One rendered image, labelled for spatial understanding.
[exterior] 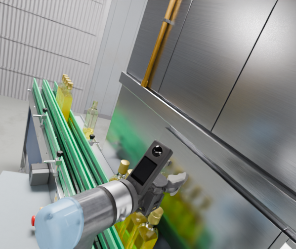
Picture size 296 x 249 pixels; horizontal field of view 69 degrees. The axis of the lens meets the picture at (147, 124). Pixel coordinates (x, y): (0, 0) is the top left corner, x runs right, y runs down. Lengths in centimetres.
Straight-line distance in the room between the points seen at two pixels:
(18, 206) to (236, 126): 97
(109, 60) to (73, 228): 352
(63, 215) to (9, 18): 366
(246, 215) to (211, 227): 12
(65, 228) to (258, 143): 49
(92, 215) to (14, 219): 77
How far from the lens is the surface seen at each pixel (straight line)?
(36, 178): 123
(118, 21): 374
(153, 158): 45
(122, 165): 81
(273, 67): 64
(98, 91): 390
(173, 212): 81
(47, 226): 36
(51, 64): 384
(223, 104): 69
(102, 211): 38
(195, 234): 76
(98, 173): 112
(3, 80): 411
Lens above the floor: 160
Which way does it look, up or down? 21 degrees down
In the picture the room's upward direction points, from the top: 21 degrees clockwise
